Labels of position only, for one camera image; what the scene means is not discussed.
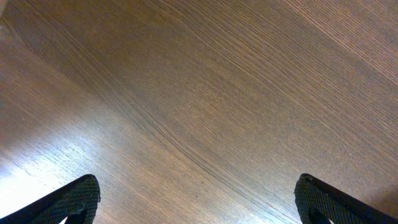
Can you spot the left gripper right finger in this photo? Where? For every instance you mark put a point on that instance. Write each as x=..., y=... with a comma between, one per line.
x=319, y=202

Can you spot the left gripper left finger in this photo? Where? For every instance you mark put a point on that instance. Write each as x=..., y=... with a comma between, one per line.
x=75, y=202

